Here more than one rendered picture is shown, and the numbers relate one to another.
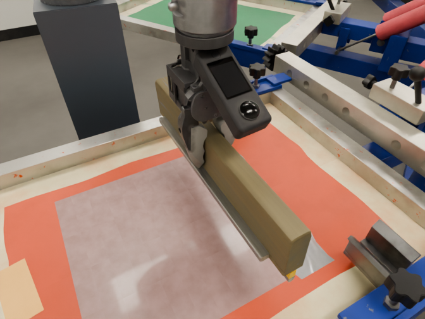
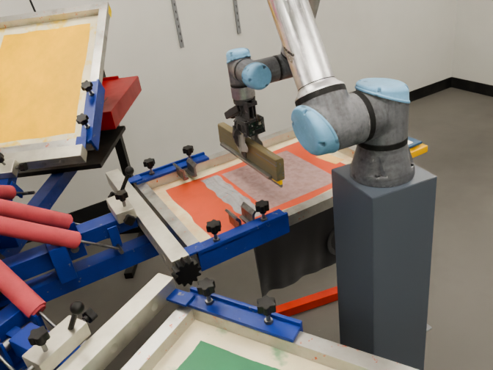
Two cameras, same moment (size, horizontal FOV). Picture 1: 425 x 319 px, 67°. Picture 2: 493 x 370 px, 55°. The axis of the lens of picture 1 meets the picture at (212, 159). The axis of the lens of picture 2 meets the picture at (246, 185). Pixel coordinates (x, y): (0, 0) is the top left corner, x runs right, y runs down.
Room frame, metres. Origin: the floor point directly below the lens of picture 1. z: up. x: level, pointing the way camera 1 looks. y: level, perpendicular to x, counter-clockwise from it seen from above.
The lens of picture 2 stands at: (1.85, 0.05, 1.76)
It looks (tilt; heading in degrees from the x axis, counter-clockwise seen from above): 28 degrees down; 183
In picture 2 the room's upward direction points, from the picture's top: 9 degrees counter-clockwise
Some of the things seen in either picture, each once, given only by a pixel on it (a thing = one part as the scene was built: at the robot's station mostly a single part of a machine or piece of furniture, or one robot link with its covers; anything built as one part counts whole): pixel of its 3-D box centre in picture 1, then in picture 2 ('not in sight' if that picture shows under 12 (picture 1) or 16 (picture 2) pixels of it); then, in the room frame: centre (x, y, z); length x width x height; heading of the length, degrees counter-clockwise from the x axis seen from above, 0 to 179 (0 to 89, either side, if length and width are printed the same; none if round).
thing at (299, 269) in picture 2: not in sight; (309, 241); (0.48, 0.17, 0.77); 0.46 x 0.09 x 0.36; 119
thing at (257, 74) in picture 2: not in sight; (257, 73); (0.47, 0.06, 1.39); 0.11 x 0.11 x 0.08; 22
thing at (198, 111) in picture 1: (202, 70); (247, 116); (0.39, 0.01, 1.23); 0.09 x 0.08 x 0.12; 28
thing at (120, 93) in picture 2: not in sight; (86, 105); (-0.57, -0.86, 1.06); 0.61 x 0.46 x 0.12; 179
